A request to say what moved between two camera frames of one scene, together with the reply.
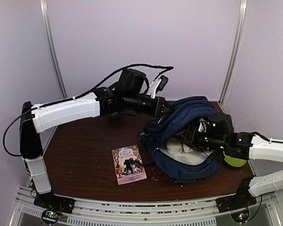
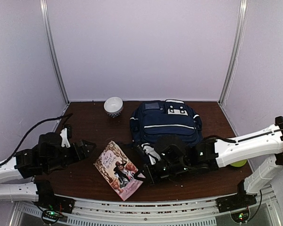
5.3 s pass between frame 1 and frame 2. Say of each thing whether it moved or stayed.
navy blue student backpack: moved
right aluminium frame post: stayed
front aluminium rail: stayed
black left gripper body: moved
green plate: stayed
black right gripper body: moved
